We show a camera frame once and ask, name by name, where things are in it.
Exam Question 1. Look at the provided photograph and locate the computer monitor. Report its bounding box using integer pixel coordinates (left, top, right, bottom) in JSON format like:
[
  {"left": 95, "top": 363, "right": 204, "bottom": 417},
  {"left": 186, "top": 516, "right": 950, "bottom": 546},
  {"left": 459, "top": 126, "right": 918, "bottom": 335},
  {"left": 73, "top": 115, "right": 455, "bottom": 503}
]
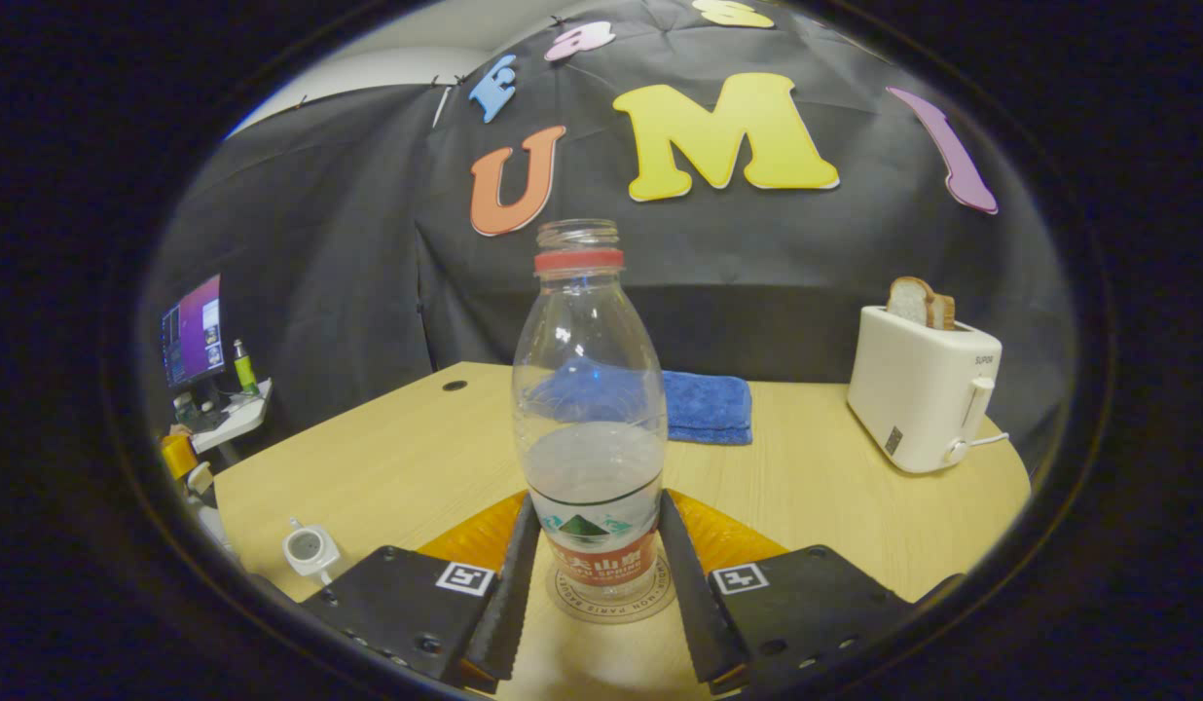
[{"left": 161, "top": 274, "right": 226, "bottom": 390}]

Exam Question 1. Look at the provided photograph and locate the white toaster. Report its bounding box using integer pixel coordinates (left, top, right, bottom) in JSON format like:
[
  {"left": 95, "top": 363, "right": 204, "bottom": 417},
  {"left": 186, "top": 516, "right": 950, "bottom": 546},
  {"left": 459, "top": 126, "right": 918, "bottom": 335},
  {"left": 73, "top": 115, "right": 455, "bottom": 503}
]
[{"left": 847, "top": 305, "right": 1003, "bottom": 475}]

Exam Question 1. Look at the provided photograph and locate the white teacup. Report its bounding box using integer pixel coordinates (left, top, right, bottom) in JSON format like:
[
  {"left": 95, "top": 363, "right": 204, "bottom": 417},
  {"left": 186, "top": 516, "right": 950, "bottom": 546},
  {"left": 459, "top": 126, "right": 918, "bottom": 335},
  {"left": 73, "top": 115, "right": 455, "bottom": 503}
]
[{"left": 282, "top": 518, "right": 342, "bottom": 585}]

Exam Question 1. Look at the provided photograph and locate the folded blue towel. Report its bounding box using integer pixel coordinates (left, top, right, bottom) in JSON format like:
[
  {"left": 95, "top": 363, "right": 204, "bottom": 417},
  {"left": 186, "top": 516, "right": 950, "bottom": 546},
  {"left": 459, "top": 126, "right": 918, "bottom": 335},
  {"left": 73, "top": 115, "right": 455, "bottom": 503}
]
[{"left": 660, "top": 370, "right": 753, "bottom": 446}]

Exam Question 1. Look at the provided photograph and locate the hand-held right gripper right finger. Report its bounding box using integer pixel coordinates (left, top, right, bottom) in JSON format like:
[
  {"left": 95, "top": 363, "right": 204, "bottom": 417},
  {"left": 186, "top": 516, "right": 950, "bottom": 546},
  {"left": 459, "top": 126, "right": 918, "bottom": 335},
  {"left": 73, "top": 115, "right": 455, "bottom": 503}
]
[{"left": 657, "top": 489, "right": 914, "bottom": 694}]

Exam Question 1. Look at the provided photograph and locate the black backdrop cloth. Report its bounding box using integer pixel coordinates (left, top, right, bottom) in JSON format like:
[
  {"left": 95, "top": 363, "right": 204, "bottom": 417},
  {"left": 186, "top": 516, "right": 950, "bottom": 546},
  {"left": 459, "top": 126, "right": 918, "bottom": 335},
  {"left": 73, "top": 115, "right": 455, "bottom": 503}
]
[{"left": 149, "top": 0, "right": 1075, "bottom": 459}]

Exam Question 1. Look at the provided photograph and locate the white side table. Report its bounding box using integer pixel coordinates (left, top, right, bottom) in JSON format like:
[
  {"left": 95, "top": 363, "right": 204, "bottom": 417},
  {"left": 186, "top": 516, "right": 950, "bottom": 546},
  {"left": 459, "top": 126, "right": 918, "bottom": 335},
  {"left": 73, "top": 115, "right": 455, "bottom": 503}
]
[{"left": 173, "top": 380, "right": 273, "bottom": 455}]

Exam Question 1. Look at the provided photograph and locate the round beige coaster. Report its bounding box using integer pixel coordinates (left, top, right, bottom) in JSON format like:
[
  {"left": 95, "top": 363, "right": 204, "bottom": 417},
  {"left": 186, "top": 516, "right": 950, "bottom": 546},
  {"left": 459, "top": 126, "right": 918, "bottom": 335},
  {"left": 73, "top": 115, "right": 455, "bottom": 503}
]
[{"left": 546, "top": 555, "right": 676, "bottom": 624}]

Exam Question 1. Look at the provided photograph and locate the clear plastic water bottle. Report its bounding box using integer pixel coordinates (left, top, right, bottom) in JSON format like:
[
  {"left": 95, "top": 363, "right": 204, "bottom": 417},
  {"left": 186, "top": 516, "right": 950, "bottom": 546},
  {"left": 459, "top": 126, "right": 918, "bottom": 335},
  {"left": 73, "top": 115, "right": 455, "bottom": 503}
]
[{"left": 512, "top": 219, "right": 669, "bottom": 600}]

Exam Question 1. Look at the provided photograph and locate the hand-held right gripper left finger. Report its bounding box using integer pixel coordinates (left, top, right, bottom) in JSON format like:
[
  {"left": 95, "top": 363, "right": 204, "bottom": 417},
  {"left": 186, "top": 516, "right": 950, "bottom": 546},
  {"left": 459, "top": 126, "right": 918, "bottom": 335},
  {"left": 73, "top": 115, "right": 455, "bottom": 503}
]
[{"left": 300, "top": 492, "right": 542, "bottom": 694}]

